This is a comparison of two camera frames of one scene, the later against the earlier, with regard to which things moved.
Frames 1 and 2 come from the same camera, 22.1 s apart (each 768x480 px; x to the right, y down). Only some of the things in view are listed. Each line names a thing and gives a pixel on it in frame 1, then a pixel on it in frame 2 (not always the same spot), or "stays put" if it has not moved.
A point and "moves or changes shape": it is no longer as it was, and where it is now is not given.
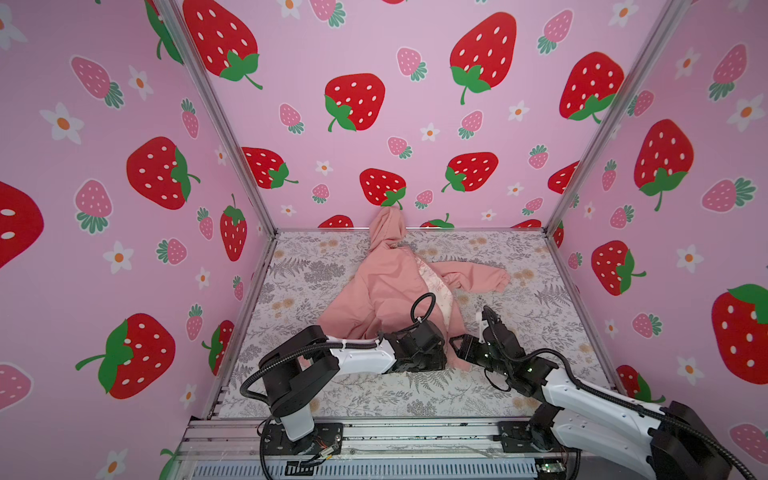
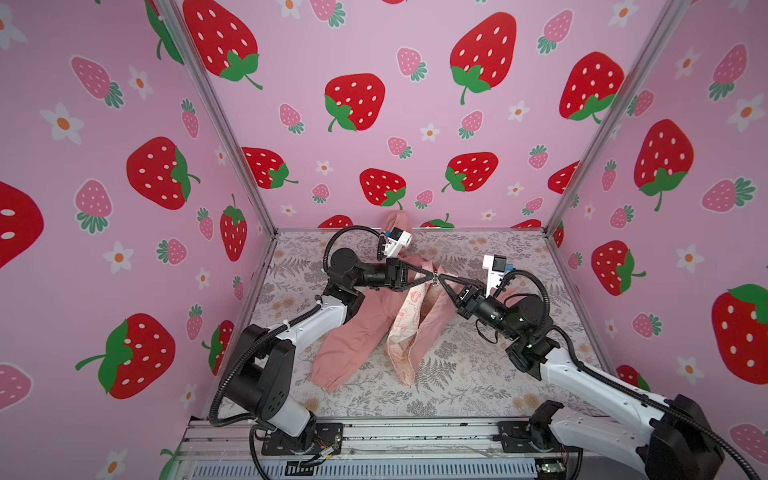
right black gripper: [471, 349] to [470, 294]
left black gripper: [437, 351] to [399, 274]
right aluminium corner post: [672, 18] stays put
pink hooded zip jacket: [393, 285] moves or changes shape
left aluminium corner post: [178, 16] stays put
